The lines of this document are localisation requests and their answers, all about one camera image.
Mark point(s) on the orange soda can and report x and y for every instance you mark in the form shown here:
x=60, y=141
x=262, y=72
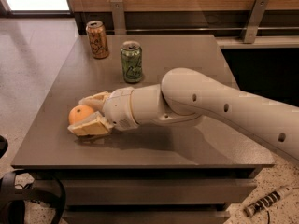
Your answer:
x=96, y=33

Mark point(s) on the green soda can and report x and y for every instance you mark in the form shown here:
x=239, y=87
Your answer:
x=131, y=61

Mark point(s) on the orange fruit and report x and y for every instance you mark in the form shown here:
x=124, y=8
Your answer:
x=79, y=113

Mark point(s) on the white power strip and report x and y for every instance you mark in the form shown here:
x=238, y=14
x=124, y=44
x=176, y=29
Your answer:
x=268, y=200

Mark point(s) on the black chair base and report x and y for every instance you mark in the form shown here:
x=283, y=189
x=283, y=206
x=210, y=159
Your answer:
x=12, y=199

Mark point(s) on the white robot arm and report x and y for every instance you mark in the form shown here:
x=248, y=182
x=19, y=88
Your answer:
x=184, y=96

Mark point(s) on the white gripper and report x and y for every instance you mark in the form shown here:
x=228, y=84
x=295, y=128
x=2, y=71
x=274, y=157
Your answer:
x=119, y=108

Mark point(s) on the left metal wall bracket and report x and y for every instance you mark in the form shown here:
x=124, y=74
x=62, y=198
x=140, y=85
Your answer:
x=118, y=17

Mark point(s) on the grey drawer cabinet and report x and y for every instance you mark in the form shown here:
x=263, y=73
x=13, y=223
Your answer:
x=151, y=175

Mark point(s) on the metal wall bracket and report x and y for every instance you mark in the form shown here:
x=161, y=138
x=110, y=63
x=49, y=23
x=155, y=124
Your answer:
x=118, y=17
x=250, y=30

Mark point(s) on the metal wall rail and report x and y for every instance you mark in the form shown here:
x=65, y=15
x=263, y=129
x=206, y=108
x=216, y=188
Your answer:
x=219, y=31

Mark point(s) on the right metal wall bracket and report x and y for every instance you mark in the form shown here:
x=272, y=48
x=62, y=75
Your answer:
x=250, y=30

